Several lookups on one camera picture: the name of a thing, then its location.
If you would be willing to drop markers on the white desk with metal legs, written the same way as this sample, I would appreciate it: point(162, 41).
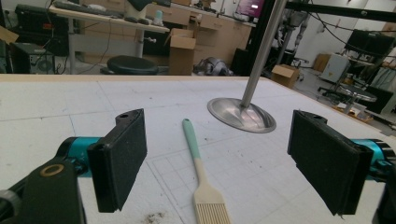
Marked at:
point(106, 21)

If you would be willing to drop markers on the metal stand with round base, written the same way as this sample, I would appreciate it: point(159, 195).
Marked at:
point(249, 93)

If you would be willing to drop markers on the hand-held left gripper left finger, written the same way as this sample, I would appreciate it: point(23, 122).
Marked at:
point(120, 161)

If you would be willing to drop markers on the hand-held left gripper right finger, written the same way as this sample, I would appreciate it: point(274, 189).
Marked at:
point(327, 160)

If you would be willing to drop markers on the black round stool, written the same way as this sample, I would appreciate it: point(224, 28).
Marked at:
point(132, 64)

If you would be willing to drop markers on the screen with purple picture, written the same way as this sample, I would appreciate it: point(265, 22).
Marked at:
point(250, 7)

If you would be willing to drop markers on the black computer tower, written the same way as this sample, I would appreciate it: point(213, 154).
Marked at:
point(31, 57)

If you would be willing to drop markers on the small cardboard box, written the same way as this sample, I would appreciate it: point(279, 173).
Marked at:
point(285, 74)

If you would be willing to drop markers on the black frame beam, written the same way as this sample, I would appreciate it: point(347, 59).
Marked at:
point(341, 11)

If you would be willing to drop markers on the black monitor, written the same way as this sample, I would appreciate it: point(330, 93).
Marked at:
point(370, 43)

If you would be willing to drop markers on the tall open cardboard box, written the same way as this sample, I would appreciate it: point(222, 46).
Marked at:
point(181, 51)

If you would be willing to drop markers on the round metal chair base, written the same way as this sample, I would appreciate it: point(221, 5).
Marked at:
point(355, 93)

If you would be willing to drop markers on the grey backpack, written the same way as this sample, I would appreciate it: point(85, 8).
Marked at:
point(214, 67)

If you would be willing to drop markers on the white box with yellow label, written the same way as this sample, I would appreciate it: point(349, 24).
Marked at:
point(334, 67)

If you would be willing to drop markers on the cream and teal silicone brush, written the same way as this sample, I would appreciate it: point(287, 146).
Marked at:
point(202, 174)

